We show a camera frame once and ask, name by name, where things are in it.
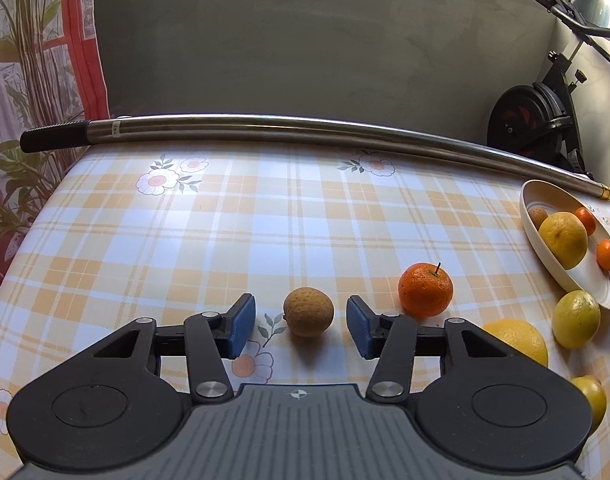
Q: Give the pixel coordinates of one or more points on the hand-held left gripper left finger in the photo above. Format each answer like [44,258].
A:
[240,327]

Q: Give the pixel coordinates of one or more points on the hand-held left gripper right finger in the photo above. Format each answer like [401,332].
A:
[361,327]

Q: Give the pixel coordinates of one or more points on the brown longan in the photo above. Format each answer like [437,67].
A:
[308,311]

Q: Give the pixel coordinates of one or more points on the orange mandarin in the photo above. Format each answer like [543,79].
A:
[585,220]
[425,290]
[608,254]

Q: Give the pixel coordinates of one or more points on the brown kiwi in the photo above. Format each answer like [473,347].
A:
[536,217]

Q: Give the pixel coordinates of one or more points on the yellow-green lemon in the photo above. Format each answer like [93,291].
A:
[575,319]
[592,400]

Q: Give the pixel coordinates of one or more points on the large yellow lemon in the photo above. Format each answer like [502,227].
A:
[562,240]

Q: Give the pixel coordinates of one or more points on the cream round plate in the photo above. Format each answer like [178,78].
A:
[592,285]

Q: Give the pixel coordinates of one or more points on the checked floral tablecloth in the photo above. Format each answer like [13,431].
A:
[285,240]

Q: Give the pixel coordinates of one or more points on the long steel pole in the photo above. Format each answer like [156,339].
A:
[285,127]

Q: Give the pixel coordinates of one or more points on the black exercise bike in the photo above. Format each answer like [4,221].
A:
[525,115]

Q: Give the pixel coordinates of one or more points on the printed fabric backdrop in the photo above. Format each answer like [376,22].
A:
[35,60]

